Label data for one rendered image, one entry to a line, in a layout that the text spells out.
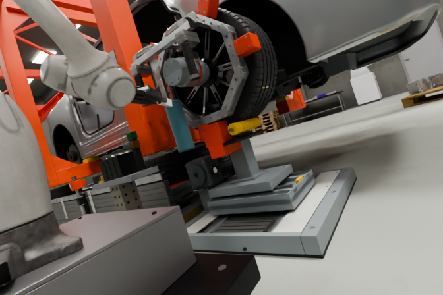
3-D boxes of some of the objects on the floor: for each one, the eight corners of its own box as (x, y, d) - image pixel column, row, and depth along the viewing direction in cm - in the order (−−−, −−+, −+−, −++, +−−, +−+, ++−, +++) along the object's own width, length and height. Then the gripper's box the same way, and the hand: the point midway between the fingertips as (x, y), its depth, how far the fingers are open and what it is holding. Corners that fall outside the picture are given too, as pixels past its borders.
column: (155, 247, 142) (134, 178, 143) (140, 258, 134) (118, 184, 135) (145, 247, 148) (124, 180, 149) (130, 257, 140) (109, 186, 141)
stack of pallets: (284, 127, 1068) (278, 108, 1070) (277, 130, 1004) (271, 110, 1006) (261, 134, 1135) (256, 116, 1137) (254, 137, 1071) (248, 118, 1073)
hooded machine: (383, 99, 855) (370, 60, 858) (382, 99, 803) (368, 59, 806) (360, 105, 896) (348, 68, 899) (358, 107, 844) (345, 68, 847)
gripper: (128, 70, 79) (181, 89, 98) (105, 85, 86) (159, 100, 105) (130, 91, 77) (183, 107, 96) (106, 105, 84) (161, 117, 103)
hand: (164, 101), depth 98 cm, fingers closed
